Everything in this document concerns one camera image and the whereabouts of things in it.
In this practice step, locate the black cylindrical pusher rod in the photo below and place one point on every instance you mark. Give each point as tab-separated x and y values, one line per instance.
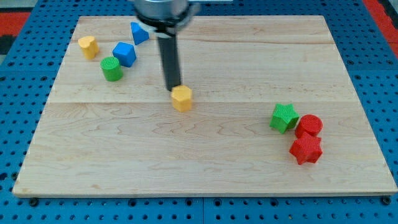
170	61

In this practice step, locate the yellow hexagon block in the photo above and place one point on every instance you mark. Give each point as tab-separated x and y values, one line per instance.
181	98

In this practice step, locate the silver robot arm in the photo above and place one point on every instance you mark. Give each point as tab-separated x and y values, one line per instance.
165	19

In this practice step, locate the green star block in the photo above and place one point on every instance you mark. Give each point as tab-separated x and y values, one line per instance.
283	117

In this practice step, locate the red star block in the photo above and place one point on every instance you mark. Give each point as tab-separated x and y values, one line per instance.
306	149

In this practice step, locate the blue triangle block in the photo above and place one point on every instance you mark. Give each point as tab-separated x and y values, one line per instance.
138	33

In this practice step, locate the blue cube block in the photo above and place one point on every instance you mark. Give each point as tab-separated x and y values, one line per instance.
125	53

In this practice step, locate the green cylinder block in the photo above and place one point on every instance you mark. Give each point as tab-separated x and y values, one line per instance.
111	69

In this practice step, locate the yellow heart block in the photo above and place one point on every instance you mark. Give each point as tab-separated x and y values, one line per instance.
89	46

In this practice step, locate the wooden board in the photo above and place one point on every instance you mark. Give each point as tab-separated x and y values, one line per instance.
124	139

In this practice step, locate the red cylinder block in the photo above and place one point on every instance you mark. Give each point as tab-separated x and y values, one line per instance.
309	124

